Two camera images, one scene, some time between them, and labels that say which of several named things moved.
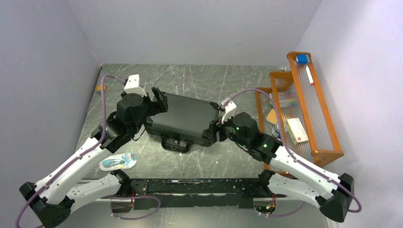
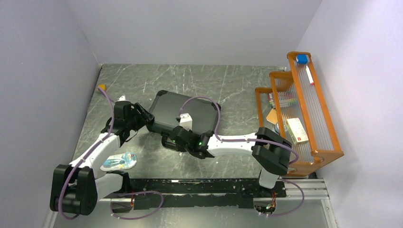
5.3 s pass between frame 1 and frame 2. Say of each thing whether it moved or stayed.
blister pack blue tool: stayed
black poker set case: stayed
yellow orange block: stayed
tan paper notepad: stayed
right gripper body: moved
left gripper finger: moved
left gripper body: moved
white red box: stayed
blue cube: stayed
